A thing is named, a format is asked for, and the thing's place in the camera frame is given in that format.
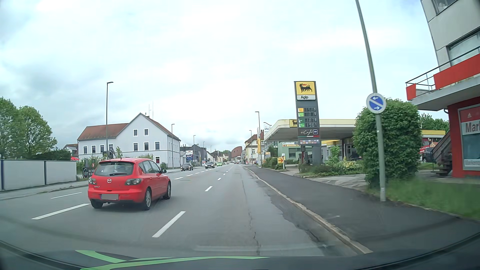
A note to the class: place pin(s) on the cream building with red roof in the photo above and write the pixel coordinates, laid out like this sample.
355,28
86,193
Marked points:
251,148

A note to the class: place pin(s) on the row of distant buildings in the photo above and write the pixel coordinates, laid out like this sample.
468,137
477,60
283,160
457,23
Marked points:
210,153

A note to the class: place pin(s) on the dark car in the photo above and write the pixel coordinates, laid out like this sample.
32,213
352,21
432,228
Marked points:
186,167
209,165

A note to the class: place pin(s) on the yellow direction sign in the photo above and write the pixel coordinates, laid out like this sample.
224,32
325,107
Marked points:
280,160

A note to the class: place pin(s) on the petrol station price pylon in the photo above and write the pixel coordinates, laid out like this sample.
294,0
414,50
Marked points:
307,120

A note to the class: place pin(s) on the grey asphalt road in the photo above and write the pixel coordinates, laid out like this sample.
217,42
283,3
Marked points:
225,210

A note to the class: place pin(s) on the petrol station with canopy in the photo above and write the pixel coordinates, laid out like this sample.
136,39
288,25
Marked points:
333,129

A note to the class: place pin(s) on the low green bushes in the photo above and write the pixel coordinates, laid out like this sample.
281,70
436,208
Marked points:
330,167

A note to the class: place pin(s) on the white house with red roof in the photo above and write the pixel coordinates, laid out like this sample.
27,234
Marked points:
138,140

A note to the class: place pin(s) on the road markings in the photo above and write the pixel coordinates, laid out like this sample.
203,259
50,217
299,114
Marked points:
168,224

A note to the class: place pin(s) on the red hatchback car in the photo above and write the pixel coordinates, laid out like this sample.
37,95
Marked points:
127,183

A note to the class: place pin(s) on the dark asphalt pavement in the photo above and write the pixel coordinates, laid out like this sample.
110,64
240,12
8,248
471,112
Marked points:
337,210

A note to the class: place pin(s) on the car's own bonnet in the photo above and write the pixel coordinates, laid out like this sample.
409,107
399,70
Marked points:
240,262

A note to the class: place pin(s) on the tall trimmed green bush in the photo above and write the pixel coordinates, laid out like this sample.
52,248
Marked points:
397,142

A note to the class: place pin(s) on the black metal staircase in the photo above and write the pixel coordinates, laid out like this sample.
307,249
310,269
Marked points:
442,153

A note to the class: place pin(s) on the grass verge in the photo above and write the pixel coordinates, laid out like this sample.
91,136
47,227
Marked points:
438,195

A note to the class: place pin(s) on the green leafy trees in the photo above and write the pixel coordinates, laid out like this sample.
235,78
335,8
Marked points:
22,131

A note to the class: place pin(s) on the red and grey building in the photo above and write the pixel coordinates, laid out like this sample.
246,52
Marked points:
455,75

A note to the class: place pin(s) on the tall lamp post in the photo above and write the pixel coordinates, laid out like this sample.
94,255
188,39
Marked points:
107,120

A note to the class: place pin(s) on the lamp post with round sign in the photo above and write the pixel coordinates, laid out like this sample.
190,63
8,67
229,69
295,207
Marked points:
376,112

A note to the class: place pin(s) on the grey concrete wall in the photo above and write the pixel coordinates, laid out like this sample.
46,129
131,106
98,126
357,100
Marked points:
33,173

